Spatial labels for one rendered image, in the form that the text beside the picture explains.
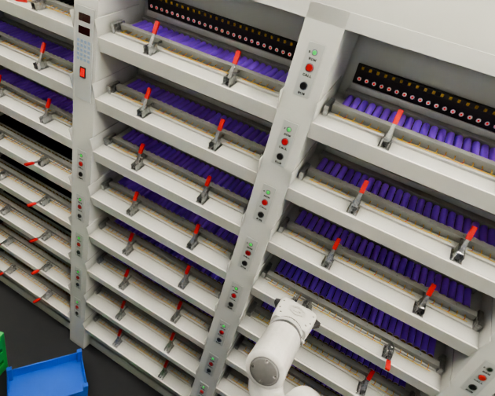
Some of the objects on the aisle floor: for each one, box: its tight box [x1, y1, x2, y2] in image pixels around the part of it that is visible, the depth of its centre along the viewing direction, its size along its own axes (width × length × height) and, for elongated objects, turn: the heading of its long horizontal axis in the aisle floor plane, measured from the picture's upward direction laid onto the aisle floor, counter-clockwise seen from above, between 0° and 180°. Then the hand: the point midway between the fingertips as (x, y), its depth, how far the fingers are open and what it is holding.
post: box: [421, 292, 495, 396], centre depth 111 cm, size 20×9×174 cm, turn 131°
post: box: [189, 1, 360, 396], centre depth 129 cm, size 20×9×174 cm, turn 131°
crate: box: [6, 348, 88, 396], centre depth 161 cm, size 30×20×8 cm
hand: (301, 304), depth 100 cm, fingers open, 3 cm apart
